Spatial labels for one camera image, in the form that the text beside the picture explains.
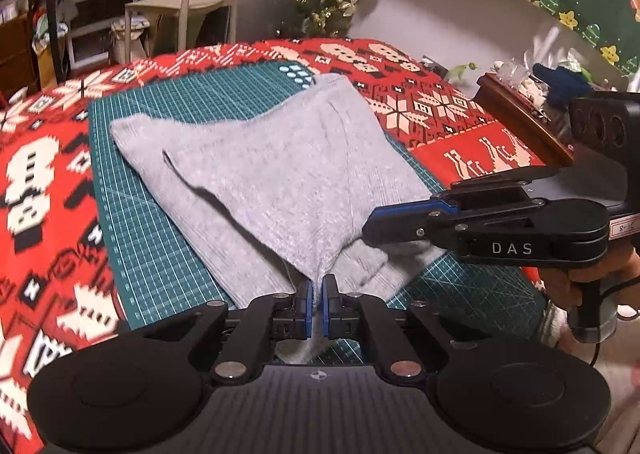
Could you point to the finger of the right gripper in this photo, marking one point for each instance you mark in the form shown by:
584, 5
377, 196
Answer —
403, 229
420, 208

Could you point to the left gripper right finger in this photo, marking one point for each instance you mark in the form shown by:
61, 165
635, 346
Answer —
503, 394

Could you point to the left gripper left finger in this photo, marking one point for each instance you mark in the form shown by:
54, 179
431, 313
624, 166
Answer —
150, 389

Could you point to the grey polo shirt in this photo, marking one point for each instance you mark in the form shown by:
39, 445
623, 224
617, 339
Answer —
280, 199

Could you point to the person right hand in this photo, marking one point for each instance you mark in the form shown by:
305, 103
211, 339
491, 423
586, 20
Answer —
563, 287

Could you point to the dark blue cloth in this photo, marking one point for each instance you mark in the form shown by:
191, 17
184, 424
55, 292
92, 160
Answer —
563, 85

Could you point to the green cutting mat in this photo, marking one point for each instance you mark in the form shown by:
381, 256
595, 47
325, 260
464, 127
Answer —
157, 273

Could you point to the dark wooden side cabinet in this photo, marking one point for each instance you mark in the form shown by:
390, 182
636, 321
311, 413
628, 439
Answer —
515, 112

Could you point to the small christmas tree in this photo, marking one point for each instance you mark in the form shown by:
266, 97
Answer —
323, 18

